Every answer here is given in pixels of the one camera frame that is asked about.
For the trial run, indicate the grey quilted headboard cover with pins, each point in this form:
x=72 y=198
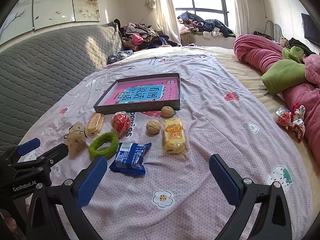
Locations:
x=50 y=67

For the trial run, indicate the black wall television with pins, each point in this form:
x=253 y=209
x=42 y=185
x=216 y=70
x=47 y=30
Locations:
x=311 y=30

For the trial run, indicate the brown walnut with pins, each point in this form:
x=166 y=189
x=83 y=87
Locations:
x=167 y=111
x=153 y=126

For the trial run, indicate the beige window seat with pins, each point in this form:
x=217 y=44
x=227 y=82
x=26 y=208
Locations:
x=212 y=42

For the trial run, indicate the floral wall painting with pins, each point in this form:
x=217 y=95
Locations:
x=62 y=2

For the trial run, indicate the green blanket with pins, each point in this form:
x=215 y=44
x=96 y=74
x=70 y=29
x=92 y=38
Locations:
x=282 y=75

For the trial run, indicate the dark patterned cloth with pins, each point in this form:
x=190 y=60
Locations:
x=119 y=55

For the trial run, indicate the pile of mixed clothes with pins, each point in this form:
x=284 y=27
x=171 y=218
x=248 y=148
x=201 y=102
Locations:
x=140 y=37

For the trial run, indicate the clothes heap on windowsill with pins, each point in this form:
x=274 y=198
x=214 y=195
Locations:
x=207 y=26

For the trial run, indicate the blue snack packet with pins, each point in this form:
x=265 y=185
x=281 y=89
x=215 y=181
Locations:
x=130 y=158

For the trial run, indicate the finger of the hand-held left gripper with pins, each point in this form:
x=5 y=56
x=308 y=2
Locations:
x=28 y=146
x=53 y=153

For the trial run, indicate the yellow snack packet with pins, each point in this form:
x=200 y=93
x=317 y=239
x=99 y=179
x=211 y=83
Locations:
x=173 y=136

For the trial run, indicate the white curved frame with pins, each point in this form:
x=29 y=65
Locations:
x=277 y=32

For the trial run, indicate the red ball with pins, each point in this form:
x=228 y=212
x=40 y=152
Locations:
x=120 y=123
x=283 y=117

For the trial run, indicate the cream curtain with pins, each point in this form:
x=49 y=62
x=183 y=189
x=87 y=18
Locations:
x=165 y=10
x=238 y=5

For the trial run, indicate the green fuzzy hair scrunchie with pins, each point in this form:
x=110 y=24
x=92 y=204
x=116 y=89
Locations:
x=95 y=150

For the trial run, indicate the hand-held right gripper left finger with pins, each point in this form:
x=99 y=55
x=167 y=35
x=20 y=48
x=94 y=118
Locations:
x=91 y=180

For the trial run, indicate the pink box lid tray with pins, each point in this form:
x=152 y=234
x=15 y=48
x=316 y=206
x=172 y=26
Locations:
x=137 y=108

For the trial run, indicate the clear packet of orange cake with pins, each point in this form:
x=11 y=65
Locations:
x=95 y=125

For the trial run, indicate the person's left hand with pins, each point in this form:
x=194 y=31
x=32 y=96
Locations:
x=8 y=226

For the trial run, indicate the beige organza pouch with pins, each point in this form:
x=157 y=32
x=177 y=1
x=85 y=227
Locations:
x=75 y=140

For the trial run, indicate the pink and blue book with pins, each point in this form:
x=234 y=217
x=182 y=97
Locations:
x=155 y=95

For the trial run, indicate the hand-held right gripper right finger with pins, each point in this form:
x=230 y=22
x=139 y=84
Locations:
x=222 y=180

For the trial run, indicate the brown cloth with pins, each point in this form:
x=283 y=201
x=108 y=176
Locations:
x=284 y=42

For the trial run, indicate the pink quilt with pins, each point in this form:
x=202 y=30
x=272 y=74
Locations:
x=262 y=55

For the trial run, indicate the black cloth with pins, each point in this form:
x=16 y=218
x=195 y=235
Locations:
x=298 y=44

